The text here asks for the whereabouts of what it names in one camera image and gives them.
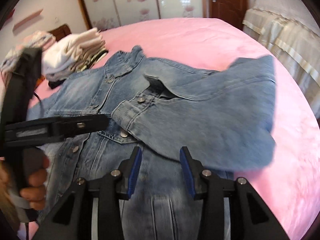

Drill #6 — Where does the blue denim jacket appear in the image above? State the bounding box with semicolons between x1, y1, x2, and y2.
28;46;276;239

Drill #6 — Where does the stack of folded clothes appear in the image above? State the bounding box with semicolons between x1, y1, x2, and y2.
42;28;108;89

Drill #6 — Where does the person's left hand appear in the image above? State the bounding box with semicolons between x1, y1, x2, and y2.
0;154;51;212

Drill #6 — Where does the pink bed blanket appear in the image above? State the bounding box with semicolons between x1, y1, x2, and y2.
15;17;320;240

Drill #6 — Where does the dark wooden headboard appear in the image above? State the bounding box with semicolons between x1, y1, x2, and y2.
49;24;71;42

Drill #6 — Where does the floral sliding wardrobe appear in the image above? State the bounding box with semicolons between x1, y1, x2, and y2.
80;0;203;30

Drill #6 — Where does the cream cloth-covered furniture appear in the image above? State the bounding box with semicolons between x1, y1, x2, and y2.
242;0;319;118

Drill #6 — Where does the brown wooden door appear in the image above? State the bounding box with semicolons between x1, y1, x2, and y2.
209;0;248;30

